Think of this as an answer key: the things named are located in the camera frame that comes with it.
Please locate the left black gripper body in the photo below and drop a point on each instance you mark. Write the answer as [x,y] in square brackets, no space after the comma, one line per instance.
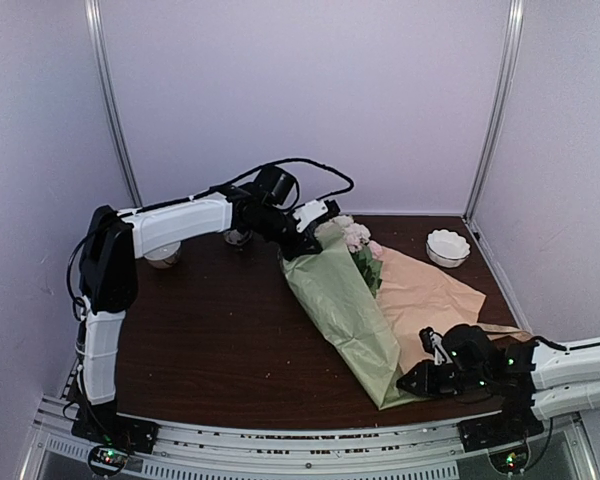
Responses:
[290,250]

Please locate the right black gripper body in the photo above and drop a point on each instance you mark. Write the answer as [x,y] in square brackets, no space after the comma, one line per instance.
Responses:
[443,386]

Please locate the pink rose stem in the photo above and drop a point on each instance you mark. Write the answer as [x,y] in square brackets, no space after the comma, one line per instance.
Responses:
[329,229]

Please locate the green and peach wrapping paper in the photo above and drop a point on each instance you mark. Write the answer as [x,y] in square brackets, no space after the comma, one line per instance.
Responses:
[376,334]

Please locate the white rose stem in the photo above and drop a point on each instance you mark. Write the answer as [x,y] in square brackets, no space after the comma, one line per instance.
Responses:
[365,252]

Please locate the beige ribbon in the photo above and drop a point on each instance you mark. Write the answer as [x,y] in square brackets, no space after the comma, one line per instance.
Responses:
[496,332]

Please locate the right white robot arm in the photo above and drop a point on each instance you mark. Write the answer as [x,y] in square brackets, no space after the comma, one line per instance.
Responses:
[537,380]

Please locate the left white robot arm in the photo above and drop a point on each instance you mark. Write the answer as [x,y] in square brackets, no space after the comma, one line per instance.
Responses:
[116,239]

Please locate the patterned mug yellow inside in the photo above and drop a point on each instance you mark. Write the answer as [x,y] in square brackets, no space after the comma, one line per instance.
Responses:
[236,238]

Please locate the white scalloped bowl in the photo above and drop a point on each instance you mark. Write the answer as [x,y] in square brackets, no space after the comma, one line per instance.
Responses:
[447,249]

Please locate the small white round bowl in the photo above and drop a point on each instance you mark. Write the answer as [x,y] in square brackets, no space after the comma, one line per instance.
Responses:
[164,257]

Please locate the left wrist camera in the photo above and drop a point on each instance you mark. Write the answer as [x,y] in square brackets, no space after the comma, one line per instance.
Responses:
[314,211]

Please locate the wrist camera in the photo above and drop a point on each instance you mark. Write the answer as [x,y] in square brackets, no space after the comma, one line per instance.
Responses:
[314,211]
[432,344]

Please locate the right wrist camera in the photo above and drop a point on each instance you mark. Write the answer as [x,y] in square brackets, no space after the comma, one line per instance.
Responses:
[432,344]

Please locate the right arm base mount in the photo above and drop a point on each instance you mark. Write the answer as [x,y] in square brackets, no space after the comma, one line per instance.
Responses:
[505,439]

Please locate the front aluminium rail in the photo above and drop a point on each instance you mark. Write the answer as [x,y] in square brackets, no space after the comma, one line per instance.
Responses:
[188,451]

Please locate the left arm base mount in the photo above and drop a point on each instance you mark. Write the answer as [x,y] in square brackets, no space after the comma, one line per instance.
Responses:
[113,451]

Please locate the left aluminium frame post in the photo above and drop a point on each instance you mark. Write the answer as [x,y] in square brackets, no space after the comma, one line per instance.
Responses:
[97,36]

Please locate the aluminium frame post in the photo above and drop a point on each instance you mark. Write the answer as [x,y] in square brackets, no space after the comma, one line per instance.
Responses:
[97,36]
[507,69]

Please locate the right aluminium frame post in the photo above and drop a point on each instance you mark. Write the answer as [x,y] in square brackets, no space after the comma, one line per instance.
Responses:
[507,69]

